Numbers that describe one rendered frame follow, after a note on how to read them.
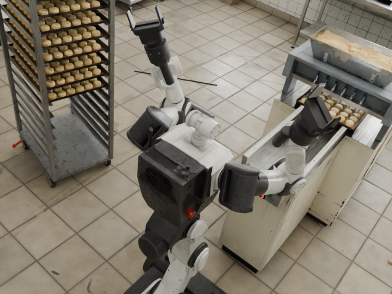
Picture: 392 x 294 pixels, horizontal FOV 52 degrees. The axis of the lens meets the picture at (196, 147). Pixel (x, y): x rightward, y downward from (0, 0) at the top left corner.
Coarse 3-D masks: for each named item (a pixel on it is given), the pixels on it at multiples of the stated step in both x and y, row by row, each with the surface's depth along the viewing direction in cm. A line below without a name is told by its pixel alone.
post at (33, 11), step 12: (36, 12) 206; (36, 24) 210; (36, 36) 214; (36, 48) 218; (36, 60) 224; (48, 108) 246; (48, 120) 251; (48, 132) 257; (48, 144) 262; (48, 156) 272
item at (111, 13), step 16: (112, 0) 230; (112, 16) 236; (112, 32) 243; (112, 48) 250; (112, 64) 257; (112, 80) 265; (112, 96) 273; (112, 112) 282; (112, 128) 291; (112, 144) 301
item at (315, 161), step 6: (342, 126) 250; (342, 132) 245; (336, 138) 239; (330, 144) 234; (324, 150) 229; (318, 156) 224; (324, 156) 233; (312, 162) 220; (318, 162) 226; (306, 168) 215; (312, 168) 217; (306, 174) 213
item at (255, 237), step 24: (312, 144) 242; (336, 144) 245; (264, 168) 220; (312, 192) 265; (240, 216) 245; (264, 216) 232; (288, 216) 231; (240, 240) 256; (264, 240) 241; (264, 264) 255
